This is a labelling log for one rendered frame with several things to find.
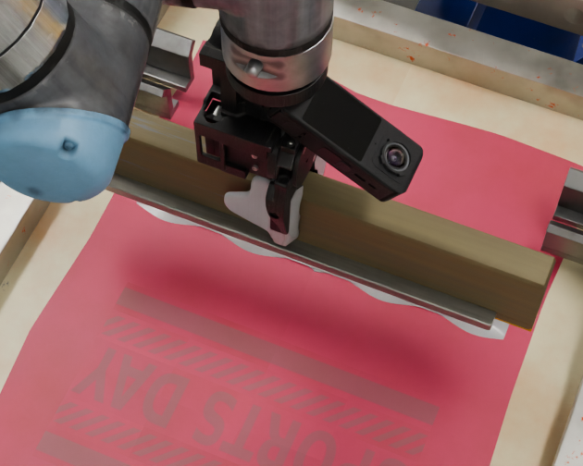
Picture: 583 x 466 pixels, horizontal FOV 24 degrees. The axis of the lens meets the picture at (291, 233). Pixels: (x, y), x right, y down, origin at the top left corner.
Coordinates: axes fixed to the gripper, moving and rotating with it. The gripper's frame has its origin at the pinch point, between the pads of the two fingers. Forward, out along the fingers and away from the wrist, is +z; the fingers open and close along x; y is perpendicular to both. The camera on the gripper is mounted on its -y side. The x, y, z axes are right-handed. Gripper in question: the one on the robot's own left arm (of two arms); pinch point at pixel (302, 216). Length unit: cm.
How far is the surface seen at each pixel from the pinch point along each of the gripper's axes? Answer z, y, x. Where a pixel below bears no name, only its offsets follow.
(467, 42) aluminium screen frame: 10.1, -4.9, -30.3
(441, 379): 13.7, -14.4, 2.8
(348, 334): 13.7, -5.3, 1.9
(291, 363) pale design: 13.7, -1.8, 6.5
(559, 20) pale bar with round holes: 8.8, -12.4, -35.3
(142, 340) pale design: 13.7, 11.1, 9.5
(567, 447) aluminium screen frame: 10.1, -26.1, 6.2
